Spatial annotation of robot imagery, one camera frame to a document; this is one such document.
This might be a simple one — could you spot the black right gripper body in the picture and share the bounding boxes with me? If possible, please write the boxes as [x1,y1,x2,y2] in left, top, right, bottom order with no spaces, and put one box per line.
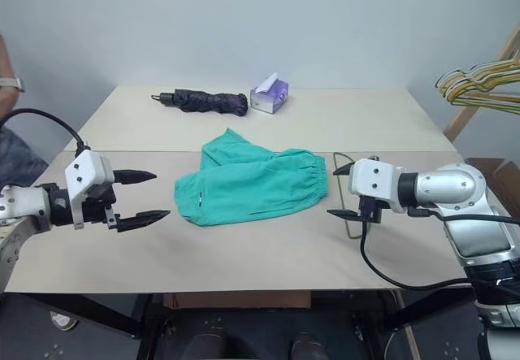
[357,195,384,224]

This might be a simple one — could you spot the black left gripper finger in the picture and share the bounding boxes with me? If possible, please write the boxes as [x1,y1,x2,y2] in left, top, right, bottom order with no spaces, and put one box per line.
[117,210,171,233]
[112,169,158,187]

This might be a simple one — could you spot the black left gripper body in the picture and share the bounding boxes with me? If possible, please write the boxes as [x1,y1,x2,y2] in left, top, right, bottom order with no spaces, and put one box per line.
[79,182,123,233]

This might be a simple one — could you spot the thin metal wire hanger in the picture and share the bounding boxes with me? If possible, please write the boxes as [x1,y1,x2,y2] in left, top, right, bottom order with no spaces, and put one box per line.
[332,152,367,240]

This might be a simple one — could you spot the green shorts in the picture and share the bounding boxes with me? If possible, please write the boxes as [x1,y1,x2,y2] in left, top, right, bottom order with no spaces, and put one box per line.
[174,128,328,228]

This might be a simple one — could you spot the person blue jeans leg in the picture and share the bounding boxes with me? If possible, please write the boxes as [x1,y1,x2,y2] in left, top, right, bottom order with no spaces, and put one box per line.
[0,126,50,191]

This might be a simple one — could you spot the purple tissue box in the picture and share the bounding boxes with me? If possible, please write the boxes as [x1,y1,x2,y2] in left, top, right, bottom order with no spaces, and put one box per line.
[249,72,291,115]

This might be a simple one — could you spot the folded dark purple umbrella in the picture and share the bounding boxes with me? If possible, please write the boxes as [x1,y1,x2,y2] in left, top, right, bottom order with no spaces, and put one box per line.
[151,88,250,117]

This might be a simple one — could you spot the white shoe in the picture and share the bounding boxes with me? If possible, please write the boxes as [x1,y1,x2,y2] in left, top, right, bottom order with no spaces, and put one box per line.
[50,310,79,332]

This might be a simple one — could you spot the light wooden slat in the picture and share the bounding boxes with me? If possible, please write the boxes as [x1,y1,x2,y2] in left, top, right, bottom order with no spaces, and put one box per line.
[395,290,420,360]

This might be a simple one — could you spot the flat cardboard under table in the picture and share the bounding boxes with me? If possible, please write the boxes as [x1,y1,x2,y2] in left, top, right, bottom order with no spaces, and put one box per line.
[162,290,314,310]

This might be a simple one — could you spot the bundle of hangers on rack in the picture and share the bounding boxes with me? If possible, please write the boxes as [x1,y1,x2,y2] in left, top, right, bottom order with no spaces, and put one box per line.
[442,22,520,142]

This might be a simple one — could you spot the brown cardboard box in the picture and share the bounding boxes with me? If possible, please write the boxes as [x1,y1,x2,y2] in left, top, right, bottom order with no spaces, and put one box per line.
[466,157,520,217]

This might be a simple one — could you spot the dark rounded shape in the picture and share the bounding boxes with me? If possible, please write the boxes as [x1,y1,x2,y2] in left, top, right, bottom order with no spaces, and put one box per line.
[289,330,327,360]
[189,330,229,360]

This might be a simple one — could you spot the grey wristwatch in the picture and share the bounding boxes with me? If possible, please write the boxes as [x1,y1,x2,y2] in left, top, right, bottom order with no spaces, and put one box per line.
[0,76,27,93]

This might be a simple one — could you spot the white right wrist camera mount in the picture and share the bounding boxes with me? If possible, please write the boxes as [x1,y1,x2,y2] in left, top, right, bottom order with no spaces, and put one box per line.
[348,158,407,215]

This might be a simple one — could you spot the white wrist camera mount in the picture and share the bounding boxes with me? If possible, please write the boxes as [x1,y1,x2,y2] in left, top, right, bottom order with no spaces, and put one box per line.
[348,158,407,215]
[64,150,116,229]

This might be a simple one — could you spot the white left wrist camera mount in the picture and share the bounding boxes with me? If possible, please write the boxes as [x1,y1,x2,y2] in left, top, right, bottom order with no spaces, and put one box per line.
[64,150,116,229]

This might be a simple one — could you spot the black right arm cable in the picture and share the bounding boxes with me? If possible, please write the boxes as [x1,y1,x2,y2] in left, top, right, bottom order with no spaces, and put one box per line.
[358,207,520,293]

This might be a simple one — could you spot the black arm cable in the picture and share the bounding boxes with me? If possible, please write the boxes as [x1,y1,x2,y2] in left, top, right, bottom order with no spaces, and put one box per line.
[358,207,520,293]
[0,108,92,154]

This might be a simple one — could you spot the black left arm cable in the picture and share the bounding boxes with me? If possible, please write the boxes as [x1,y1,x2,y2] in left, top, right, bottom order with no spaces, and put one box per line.
[0,108,92,154]

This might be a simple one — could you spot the black table frame brace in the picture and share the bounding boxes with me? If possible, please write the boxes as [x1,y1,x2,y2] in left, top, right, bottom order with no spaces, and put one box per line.
[384,289,477,333]
[6,293,144,340]

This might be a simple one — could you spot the green wire hanger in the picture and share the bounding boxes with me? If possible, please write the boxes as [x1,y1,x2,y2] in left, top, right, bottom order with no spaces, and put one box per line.
[437,57,520,115]

